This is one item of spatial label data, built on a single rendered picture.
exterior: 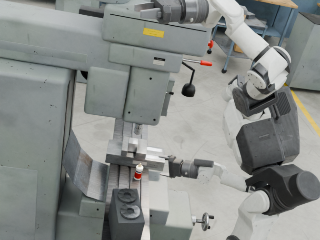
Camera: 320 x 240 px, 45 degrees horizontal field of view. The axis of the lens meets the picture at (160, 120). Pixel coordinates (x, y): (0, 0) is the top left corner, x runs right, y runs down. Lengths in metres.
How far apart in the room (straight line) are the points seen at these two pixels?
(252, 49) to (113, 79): 0.78
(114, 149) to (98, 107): 0.50
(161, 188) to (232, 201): 1.49
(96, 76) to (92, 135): 2.35
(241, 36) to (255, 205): 0.72
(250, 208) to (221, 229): 1.78
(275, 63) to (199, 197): 2.53
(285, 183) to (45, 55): 1.14
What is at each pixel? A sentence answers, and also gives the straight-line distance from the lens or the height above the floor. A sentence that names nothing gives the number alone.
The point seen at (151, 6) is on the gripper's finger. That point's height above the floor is 2.03.
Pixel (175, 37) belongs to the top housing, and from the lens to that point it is 1.73.
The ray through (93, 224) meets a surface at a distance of 2.34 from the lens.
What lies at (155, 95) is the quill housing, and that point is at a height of 1.50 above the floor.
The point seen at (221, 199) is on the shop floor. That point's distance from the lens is 3.74.
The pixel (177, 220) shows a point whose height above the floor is 0.70.
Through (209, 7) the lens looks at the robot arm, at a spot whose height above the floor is 2.06.
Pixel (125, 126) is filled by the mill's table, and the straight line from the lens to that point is 2.68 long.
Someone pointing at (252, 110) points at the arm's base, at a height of 1.69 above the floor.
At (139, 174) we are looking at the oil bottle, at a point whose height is 0.95.
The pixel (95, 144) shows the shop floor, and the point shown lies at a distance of 4.01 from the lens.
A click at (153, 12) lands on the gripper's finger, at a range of 1.19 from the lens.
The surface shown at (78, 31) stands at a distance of 1.76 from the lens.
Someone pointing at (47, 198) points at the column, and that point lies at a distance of 2.14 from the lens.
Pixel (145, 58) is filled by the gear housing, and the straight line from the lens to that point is 1.77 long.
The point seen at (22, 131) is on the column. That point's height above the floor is 1.27.
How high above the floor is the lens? 2.36
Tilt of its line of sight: 31 degrees down
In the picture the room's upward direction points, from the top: 13 degrees clockwise
